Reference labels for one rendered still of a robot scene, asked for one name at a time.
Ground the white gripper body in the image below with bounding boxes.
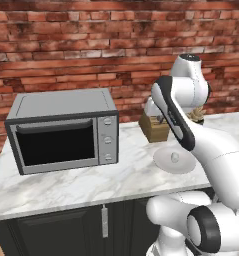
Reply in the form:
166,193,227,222
143,96,165,118

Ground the white marshmallow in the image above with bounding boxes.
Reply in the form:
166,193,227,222
170,151,180,164

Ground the brown wooden knife block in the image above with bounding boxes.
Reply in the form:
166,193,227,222
138,110,171,144

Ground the tan brown lumpy object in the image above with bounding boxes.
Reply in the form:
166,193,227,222
186,107,206,126

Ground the white round plate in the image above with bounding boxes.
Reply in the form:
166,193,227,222
152,147,197,175

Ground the grey toaster oven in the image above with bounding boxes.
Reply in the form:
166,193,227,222
4,87,121,176

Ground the black glass oven door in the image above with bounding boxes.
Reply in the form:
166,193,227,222
9,117,100,170

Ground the dark cupboard door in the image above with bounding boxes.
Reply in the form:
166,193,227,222
0,203,105,256
106,197,163,256

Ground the grey oven door handle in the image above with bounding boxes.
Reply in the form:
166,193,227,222
15,118,94,135

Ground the grey cupboard handle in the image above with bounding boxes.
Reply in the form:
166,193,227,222
101,204,110,239

